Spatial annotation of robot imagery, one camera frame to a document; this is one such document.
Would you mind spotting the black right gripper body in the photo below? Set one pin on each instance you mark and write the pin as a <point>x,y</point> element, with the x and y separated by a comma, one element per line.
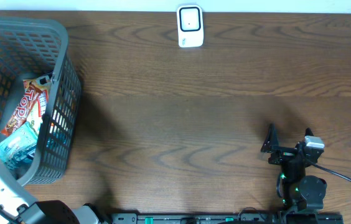
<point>284,154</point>

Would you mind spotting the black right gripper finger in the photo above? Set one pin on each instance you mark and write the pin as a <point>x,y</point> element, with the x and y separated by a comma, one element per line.
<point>271,142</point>
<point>308,132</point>

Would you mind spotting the white snack bag red label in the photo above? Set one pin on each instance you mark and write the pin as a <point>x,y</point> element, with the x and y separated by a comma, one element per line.
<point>38,110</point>

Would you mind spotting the brown chocolate bar wrapper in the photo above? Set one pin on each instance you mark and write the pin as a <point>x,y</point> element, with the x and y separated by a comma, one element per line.
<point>22,110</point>

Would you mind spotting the teal wet wipes pack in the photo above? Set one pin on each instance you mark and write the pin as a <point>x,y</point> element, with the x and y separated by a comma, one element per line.
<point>18,149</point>

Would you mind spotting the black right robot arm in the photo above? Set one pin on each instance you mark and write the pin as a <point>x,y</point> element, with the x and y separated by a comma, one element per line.
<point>300,192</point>

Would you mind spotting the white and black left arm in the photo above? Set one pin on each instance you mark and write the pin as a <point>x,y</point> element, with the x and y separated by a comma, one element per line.
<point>18,206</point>

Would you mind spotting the white barcode scanner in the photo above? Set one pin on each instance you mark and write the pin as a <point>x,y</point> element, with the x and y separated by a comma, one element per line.
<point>190,26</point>

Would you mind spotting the grey plastic shopping basket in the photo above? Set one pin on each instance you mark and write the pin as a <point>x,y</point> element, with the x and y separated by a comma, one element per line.
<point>30,48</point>

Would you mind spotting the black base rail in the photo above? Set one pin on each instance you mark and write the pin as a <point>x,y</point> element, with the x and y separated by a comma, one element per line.
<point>132,218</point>

